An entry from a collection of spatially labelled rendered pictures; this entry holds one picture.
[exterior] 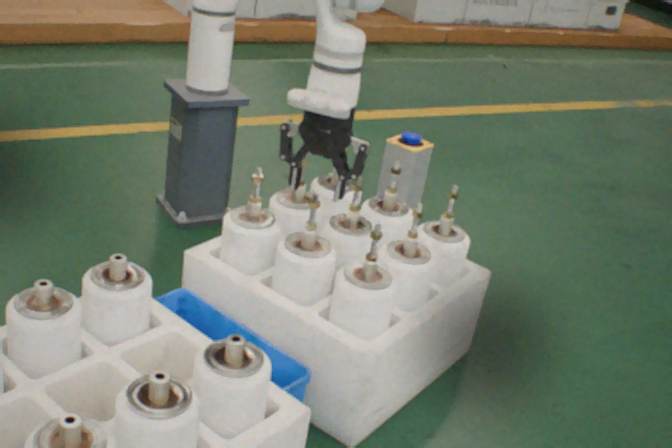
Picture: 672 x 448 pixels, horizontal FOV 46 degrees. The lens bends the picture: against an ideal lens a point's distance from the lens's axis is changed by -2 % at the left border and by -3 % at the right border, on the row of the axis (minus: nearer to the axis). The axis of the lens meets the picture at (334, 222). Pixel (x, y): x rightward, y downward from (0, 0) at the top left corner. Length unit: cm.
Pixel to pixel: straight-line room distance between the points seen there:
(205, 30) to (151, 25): 151
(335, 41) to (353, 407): 54
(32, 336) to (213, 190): 83
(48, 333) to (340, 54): 53
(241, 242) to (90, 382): 35
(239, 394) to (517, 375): 70
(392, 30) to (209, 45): 211
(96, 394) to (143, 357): 8
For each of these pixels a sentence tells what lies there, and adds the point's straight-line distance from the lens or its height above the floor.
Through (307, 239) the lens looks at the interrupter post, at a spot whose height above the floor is 27.
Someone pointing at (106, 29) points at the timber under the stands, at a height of 5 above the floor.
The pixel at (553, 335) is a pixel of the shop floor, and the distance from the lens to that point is 170.
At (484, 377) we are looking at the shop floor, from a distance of 151.
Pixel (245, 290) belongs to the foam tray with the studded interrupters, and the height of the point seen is 17.
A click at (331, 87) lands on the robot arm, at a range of 114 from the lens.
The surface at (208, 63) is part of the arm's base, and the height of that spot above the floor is 37.
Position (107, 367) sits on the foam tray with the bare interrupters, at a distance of 112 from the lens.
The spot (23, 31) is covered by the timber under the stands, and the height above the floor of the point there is 5.
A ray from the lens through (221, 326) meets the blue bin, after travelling 133.
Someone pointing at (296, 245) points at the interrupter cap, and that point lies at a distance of 127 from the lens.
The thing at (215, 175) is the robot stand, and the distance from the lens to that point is 180.
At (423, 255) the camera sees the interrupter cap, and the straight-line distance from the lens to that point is 131.
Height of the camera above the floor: 86
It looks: 26 degrees down
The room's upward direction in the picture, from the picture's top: 10 degrees clockwise
